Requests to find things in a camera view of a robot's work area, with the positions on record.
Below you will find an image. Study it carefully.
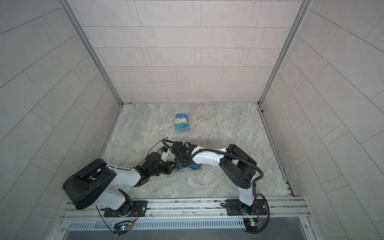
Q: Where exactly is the blue-grey card holder wallet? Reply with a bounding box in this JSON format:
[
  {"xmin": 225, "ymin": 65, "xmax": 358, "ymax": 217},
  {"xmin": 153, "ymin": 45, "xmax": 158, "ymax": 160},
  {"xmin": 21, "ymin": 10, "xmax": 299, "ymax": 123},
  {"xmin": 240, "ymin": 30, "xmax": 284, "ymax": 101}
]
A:
[{"xmin": 175, "ymin": 164, "xmax": 201, "ymax": 172}]

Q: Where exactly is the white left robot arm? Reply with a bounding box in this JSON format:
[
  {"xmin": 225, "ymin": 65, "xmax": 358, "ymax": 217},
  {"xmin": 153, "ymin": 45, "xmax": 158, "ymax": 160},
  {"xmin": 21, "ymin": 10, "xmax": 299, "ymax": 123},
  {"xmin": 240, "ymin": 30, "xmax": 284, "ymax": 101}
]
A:
[{"xmin": 63, "ymin": 152, "xmax": 176, "ymax": 215}]

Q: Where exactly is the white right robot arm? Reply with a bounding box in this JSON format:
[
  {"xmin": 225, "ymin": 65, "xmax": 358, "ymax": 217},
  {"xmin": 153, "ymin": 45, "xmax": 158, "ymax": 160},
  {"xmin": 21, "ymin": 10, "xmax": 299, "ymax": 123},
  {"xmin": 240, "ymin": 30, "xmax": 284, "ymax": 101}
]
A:
[{"xmin": 170, "ymin": 141, "xmax": 264, "ymax": 206}]

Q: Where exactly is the teal VIP card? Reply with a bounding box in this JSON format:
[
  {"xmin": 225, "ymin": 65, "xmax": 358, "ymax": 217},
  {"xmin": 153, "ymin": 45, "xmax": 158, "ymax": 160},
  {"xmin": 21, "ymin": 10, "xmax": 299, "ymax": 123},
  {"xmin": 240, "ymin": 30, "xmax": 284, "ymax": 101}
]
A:
[{"xmin": 176, "ymin": 123, "xmax": 190, "ymax": 132}]

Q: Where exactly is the dark blue VIP card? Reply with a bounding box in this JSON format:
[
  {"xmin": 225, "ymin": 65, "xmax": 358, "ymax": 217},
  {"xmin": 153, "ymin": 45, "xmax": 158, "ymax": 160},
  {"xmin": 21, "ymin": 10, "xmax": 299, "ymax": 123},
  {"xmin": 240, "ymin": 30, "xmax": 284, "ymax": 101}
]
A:
[{"xmin": 176, "ymin": 113, "xmax": 189, "ymax": 120}]

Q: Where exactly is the left circuit board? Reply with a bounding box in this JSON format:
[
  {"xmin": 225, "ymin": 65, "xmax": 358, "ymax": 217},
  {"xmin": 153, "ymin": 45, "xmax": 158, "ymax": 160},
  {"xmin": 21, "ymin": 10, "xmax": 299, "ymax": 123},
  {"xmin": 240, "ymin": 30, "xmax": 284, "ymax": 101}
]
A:
[{"xmin": 113, "ymin": 221, "xmax": 133, "ymax": 236}]

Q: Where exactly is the circuit board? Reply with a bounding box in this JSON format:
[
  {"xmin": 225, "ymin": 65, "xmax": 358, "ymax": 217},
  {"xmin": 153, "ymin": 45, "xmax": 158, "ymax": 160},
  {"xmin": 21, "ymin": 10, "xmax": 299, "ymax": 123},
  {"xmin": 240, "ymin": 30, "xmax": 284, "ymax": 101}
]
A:
[
  {"xmin": 243, "ymin": 218, "xmax": 261, "ymax": 234},
  {"xmin": 113, "ymin": 221, "xmax": 133, "ymax": 236}
]

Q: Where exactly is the white vent grille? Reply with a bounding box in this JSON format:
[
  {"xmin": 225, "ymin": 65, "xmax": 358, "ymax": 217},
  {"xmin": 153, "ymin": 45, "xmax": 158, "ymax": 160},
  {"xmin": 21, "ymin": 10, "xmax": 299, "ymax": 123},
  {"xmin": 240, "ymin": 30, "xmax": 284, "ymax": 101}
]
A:
[{"xmin": 68, "ymin": 218, "xmax": 245, "ymax": 231}]

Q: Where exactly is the right circuit board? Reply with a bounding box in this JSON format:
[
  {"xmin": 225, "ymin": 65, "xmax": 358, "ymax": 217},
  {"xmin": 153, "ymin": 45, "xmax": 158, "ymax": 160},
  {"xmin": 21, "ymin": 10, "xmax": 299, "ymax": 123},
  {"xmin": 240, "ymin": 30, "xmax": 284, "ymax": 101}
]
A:
[{"xmin": 243, "ymin": 218, "xmax": 261, "ymax": 234}]

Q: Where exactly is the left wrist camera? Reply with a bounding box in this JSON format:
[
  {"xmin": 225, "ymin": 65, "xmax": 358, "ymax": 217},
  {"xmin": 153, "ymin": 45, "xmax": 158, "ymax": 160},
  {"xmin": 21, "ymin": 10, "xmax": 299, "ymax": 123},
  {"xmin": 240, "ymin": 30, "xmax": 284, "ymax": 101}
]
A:
[{"xmin": 160, "ymin": 147, "xmax": 170, "ymax": 162}]

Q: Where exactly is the thin black camera cable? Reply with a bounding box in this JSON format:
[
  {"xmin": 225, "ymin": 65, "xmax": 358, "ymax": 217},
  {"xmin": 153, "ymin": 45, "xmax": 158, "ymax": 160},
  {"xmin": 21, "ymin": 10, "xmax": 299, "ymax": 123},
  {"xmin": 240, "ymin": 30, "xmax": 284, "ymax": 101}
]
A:
[{"xmin": 136, "ymin": 139, "xmax": 169, "ymax": 167}]

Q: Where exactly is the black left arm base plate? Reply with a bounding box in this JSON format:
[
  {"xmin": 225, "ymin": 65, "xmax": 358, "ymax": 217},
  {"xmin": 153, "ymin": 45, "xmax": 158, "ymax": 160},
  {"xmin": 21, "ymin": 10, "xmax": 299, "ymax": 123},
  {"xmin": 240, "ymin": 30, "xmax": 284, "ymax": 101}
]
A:
[{"xmin": 102, "ymin": 201, "xmax": 148, "ymax": 218}]

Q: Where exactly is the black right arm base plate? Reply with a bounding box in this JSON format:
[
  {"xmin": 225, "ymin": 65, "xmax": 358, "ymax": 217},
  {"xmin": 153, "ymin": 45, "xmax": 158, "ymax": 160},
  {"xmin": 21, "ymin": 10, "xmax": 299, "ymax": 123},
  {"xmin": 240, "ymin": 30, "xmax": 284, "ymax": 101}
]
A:
[{"xmin": 222, "ymin": 199, "xmax": 268, "ymax": 216}]

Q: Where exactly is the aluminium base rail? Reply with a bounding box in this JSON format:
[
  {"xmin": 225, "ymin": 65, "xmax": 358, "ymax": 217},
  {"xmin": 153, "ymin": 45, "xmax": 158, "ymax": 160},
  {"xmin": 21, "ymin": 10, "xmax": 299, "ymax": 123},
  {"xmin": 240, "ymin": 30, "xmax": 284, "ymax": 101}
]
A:
[{"xmin": 59, "ymin": 196, "xmax": 311, "ymax": 221}]

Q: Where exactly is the left aluminium corner post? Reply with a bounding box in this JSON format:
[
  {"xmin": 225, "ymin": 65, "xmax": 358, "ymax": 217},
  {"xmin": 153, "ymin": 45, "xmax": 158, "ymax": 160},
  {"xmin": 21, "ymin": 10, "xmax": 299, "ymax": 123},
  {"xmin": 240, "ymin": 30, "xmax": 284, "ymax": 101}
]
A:
[{"xmin": 58, "ymin": 0, "xmax": 124, "ymax": 108}]

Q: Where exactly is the aluminium corner post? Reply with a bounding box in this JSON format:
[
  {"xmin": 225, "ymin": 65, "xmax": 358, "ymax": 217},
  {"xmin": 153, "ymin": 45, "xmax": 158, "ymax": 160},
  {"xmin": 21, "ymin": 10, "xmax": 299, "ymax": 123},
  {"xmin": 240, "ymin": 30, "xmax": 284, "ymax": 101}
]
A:
[
  {"xmin": 259, "ymin": 0, "xmax": 312, "ymax": 107},
  {"xmin": 58, "ymin": 0, "xmax": 124, "ymax": 108}
]

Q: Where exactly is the right aluminium corner post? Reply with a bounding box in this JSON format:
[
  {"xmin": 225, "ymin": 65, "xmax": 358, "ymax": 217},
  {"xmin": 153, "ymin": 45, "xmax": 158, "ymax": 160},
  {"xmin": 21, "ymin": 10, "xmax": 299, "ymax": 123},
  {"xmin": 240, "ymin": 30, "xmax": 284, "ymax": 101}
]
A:
[{"xmin": 259, "ymin": 0, "xmax": 312, "ymax": 107}]

